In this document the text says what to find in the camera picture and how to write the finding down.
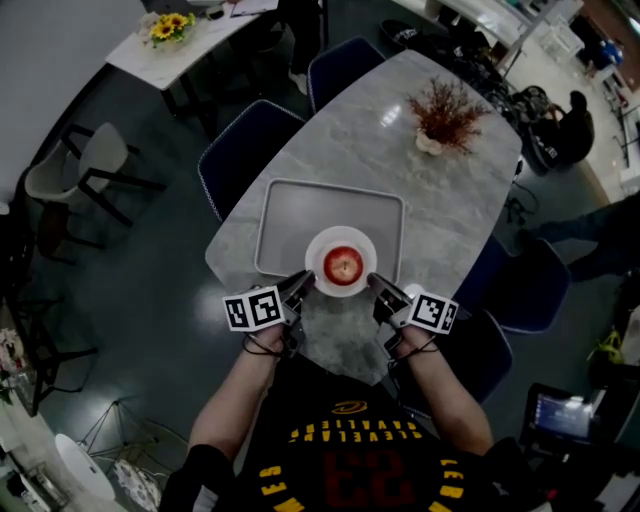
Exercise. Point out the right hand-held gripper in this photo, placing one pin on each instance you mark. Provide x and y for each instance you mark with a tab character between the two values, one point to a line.
432	312

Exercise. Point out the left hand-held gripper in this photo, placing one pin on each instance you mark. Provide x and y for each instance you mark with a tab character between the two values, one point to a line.
252	307

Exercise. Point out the white round plate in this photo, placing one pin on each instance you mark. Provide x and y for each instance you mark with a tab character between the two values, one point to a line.
317	250

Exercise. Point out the red apple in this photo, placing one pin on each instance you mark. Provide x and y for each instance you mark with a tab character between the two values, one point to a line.
343	265

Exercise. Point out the person's left forearm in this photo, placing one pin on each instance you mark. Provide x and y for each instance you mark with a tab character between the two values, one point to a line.
235	400

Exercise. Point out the person's right forearm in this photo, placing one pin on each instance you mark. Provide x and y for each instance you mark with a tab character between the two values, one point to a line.
450	400

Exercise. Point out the grey rectangular tray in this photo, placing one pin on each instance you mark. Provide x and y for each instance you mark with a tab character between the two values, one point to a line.
290	220

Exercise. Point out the blue upholstered chair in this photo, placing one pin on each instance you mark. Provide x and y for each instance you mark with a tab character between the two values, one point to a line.
480	360
340	65
530	290
240	155

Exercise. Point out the person's dark sports jersey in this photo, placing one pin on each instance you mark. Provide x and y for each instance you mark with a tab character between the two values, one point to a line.
350	440

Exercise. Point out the dried red potted plant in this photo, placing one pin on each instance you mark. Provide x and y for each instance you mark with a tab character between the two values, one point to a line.
445	115

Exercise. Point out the black monitor screen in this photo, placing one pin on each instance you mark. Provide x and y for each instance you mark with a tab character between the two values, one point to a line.
565	415

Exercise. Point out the yellow-green bag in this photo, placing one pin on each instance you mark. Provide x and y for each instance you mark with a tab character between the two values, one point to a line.
609	347

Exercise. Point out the grey folding tripod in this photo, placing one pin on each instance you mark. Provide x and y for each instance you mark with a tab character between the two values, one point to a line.
120	430

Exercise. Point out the floral patterned cushion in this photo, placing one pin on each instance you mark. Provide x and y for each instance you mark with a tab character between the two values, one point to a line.
137	485

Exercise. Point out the white side table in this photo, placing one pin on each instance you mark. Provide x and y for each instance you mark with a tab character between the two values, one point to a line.
180	55

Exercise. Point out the white round stool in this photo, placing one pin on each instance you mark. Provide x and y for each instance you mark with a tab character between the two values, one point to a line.
82	467

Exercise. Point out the white paper sheets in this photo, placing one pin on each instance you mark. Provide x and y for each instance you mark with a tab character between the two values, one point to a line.
252	6

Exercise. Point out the yellow sunflower bouquet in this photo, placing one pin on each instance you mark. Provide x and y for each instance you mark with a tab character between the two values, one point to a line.
170	27

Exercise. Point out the beige chair with black frame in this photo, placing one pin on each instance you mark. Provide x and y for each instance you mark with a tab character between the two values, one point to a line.
95	155

